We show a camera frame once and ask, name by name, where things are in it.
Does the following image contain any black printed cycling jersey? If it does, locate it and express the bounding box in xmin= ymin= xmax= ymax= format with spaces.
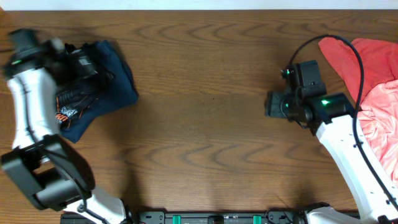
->
xmin=55 ymin=74 xmax=109 ymax=129

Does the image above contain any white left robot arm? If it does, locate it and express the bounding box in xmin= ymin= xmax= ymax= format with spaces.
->
xmin=1 ymin=44 xmax=131 ymax=223

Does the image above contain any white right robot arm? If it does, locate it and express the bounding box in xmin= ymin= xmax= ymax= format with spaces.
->
xmin=266 ymin=91 xmax=397 ymax=223

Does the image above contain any navy blue folded garment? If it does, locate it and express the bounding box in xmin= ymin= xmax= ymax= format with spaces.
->
xmin=60 ymin=40 xmax=139 ymax=143

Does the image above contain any light pink shirt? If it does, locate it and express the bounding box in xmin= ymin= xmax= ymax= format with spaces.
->
xmin=358 ymin=80 xmax=397 ymax=184

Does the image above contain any red shirt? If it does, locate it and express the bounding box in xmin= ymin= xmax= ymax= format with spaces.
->
xmin=318 ymin=37 xmax=397 ymax=100

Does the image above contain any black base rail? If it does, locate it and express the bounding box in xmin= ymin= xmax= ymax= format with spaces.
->
xmin=126 ymin=210 xmax=307 ymax=224

